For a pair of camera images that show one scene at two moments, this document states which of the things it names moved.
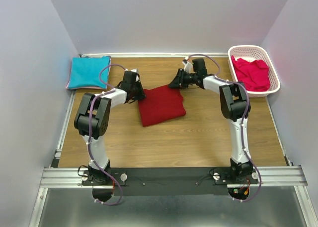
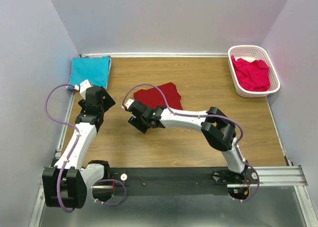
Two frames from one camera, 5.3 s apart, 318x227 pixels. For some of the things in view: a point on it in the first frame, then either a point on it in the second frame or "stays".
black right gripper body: [186, 79] -> [139, 124]
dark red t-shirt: [161, 104] stays
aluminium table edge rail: [157, 54] stays
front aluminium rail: [276, 177] stays
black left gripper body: [138, 93] -> [108, 102]
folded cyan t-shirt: [85, 71] stays
